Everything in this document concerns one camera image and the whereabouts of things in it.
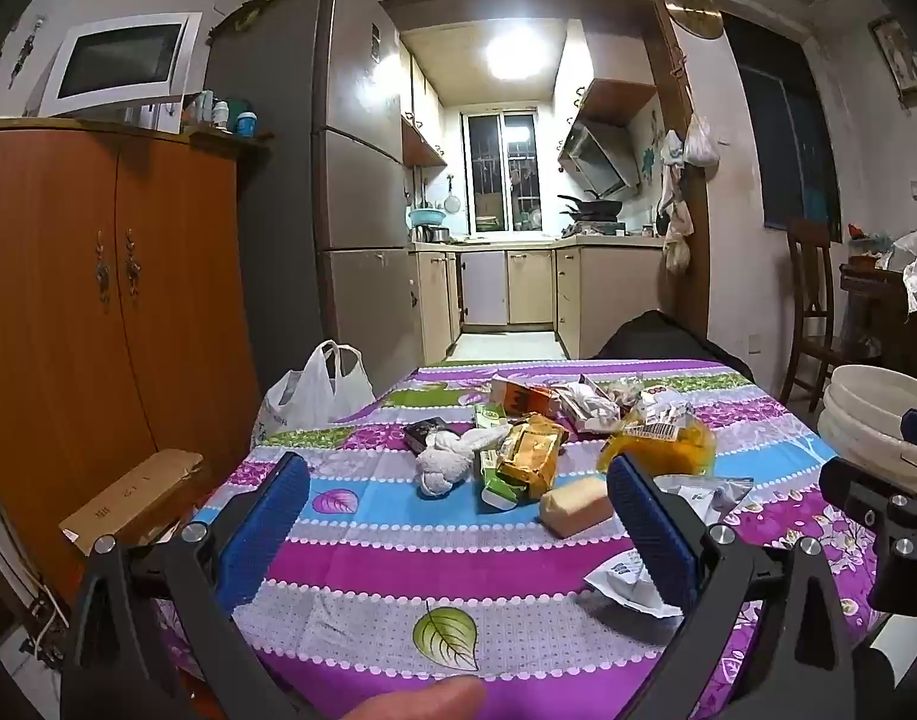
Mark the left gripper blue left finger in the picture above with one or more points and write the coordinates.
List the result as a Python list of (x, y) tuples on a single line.
[(251, 527)]

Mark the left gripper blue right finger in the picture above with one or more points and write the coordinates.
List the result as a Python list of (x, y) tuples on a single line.
[(669, 555)]

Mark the white paper wrapper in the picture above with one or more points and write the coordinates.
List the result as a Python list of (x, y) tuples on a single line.
[(625, 579)]

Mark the yellow plastic wrapper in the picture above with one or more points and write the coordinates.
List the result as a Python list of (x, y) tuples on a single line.
[(684, 446)]

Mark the clear plastic wrapper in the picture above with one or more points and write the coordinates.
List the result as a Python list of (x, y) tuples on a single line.
[(643, 404)]

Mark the gold foil wrapper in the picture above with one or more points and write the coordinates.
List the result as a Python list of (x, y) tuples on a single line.
[(534, 459)]

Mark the black snack packet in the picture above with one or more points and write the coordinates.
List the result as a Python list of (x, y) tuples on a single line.
[(415, 434)]

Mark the orange carton box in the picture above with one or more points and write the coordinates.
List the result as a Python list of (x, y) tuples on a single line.
[(519, 400)]

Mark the white knotted cloth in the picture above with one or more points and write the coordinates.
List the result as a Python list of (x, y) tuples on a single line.
[(448, 458)]

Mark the silver snack bag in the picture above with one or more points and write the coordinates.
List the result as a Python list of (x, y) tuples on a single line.
[(587, 409)]

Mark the green toothpaste box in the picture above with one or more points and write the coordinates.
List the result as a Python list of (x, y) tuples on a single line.
[(498, 493)]

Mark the kitchen base cabinets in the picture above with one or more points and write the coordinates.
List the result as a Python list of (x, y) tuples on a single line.
[(581, 288)]

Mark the kitchen window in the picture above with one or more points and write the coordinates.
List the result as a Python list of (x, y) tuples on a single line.
[(503, 171)]

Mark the operator hand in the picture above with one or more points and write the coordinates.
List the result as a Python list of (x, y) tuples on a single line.
[(450, 699)]

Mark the white plastic bucket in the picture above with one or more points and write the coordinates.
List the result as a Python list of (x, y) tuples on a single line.
[(861, 420)]

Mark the white red medicine box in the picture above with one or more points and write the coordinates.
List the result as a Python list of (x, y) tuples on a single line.
[(712, 498)]

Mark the dark wooden table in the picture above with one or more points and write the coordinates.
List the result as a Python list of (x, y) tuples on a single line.
[(880, 316)]

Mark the cardboard box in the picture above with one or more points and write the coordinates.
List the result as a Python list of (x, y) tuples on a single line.
[(142, 504)]

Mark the dark wooden chair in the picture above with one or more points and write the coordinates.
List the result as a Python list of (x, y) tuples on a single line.
[(816, 349)]

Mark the floral striped tablecloth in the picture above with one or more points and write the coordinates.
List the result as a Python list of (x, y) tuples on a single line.
[(377, 589)]

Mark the white plastic sheet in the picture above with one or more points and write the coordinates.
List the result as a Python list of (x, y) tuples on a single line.
[(902, 259)]

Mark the white plastic shopping bag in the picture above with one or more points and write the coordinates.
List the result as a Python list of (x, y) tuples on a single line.
[(331, 386)]

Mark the black cloth covered object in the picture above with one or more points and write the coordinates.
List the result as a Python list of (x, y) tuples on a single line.
[(655, 335)]

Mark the brown wooden wardrobe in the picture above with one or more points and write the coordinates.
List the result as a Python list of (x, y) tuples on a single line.
[(122, 320)]

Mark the black wok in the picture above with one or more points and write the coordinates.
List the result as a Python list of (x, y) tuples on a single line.
[(598, 211)]

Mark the hanging white plastic bag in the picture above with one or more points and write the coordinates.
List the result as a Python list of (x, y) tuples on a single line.
[(700, 149)]

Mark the range hood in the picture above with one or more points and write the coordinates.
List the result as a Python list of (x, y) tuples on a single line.
[(600, 157)]

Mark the white microwave oven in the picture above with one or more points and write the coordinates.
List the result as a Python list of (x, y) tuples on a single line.
[(123, 62)]

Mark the grey refrigerator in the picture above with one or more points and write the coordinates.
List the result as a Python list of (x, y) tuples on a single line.
[(322, 215)]

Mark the round gold wall clock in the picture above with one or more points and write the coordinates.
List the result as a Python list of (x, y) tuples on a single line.
[(702, 18)]

